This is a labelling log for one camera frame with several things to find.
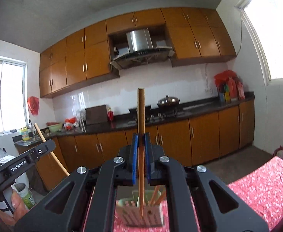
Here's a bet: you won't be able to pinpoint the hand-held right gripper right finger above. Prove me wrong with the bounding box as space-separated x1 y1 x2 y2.
145 132 269 232

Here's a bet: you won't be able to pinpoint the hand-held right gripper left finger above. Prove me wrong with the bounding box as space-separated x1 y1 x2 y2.
14 133 139 232

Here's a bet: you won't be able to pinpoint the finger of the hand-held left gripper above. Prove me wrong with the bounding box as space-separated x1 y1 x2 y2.
29 139 57 161

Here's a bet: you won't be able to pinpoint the bamboo chopstick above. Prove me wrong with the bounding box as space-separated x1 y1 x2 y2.
148 186 161 205
156 190 167 203
33 123 70 177
137 88 146 220

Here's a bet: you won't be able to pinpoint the pale green perforated utensil holder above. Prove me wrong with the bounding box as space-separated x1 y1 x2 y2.
116 189 164 228

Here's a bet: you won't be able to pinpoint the person's left hand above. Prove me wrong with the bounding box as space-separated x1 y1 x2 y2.
10 189 29 224

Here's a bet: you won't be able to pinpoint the white cloth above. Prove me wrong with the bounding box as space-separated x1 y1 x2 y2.
0 154 15 166

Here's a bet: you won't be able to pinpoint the sink faucet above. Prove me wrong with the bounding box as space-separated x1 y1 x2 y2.
29 119 36 139

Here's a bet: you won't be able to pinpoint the green bowl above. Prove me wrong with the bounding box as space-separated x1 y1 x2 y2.
47 122 63 132

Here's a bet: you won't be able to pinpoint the red and white packets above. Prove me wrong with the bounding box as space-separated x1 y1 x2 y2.
64 117 79 129

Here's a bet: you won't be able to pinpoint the gas stove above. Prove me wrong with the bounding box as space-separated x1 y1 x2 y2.
128 106 181 124

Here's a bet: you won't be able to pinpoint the dark stone countertop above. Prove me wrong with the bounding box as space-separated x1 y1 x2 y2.
13 91 255 148

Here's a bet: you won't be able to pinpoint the black wok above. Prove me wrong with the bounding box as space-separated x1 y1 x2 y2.
128 104 152 115

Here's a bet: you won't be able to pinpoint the red hanging plastic bag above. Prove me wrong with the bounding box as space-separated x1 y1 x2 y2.
27 96 40 116

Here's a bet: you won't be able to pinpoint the dark wooden cutting board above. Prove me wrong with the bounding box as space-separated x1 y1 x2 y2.
85 105 108 125

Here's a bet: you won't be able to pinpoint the pot with metal lid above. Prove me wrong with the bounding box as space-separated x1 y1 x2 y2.
157 95 180 108

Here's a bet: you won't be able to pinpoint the wooden lower cabinets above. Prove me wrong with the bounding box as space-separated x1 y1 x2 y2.
34 99 255 192

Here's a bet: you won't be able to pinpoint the wooden cabinets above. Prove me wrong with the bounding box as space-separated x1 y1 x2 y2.
34 99 255 192
39 7 237 99

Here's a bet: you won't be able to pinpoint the colourful striped box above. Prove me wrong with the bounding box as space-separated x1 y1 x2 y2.
217 83 230 105

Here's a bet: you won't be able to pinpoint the wooden upper cabinets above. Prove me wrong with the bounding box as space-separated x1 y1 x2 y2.
39 7 237 99

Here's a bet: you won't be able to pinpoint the steel range hood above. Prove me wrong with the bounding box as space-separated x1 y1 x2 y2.
110 28 176 70

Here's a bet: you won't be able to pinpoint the orange carton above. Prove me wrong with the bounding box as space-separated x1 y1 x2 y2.
226 77 238 102

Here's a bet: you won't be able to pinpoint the red gift box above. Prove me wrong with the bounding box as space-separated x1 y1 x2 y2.
236 80 246 101

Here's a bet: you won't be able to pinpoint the red floral tablecloth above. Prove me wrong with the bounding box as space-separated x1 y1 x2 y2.
82 156 283 232

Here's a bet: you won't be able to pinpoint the large bright window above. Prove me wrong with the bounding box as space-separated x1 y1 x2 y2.
236 0 283 86

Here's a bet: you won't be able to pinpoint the white wall cable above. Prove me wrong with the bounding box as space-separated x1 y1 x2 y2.
205 63 210 90

